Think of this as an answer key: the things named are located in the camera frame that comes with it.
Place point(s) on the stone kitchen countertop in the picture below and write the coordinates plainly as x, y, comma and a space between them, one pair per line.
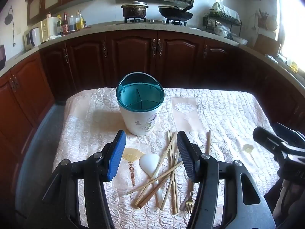
143, 27

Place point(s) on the white rice spoon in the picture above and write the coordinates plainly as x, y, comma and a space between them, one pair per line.
149, 163

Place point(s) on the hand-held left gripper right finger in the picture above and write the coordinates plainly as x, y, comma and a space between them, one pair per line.
187, 155

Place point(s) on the brown wooden base cabinets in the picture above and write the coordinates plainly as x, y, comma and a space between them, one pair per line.
133, 57

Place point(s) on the person's right hand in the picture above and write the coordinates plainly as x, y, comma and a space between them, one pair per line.
289, 200

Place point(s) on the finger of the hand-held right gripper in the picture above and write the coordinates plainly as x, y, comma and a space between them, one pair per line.
289, 128
266, 139

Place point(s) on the white ceramic tureen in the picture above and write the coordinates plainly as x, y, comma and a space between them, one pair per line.
222, 31

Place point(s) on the dark sauce bottle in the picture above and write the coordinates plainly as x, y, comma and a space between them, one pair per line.
66, 23

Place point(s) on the quilted cream tablecloth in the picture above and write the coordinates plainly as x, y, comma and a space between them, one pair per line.
226, 114

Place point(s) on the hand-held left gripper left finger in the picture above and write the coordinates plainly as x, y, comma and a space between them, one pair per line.
116, 155

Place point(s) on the white dish cover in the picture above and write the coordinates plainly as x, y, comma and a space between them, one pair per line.
226, 10

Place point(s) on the metal fork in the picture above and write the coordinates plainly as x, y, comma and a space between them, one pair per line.
190, 205

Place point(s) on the black dish rack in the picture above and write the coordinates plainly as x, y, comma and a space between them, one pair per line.
221, 21

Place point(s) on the white countertop appliance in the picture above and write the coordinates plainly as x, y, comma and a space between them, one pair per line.
35, 37

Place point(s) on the clear glass bottle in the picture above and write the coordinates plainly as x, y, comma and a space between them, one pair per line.
72, 23

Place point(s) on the gas stove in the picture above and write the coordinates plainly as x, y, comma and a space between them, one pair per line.
154, 21

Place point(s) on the brown cutting board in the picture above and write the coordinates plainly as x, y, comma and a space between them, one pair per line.
266, 44

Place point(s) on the black round wall hanging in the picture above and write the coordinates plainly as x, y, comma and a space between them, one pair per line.
9, 19

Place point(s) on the white floral utensil holder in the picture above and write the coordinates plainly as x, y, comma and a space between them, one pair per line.
140, 114

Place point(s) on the wooden chopstick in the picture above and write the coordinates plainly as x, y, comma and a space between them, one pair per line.
173, 195
166, 151
145, 202
176, 200
143, 184
166, 193

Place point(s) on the beige box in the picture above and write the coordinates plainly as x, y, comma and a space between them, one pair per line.
44, 31

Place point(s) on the black wok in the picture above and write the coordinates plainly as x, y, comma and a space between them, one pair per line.
175, 14

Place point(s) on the wall chopstick holder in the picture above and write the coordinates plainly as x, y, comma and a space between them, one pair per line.
263, 19

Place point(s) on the lidded cooking pot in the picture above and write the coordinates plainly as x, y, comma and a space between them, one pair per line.
134, 10

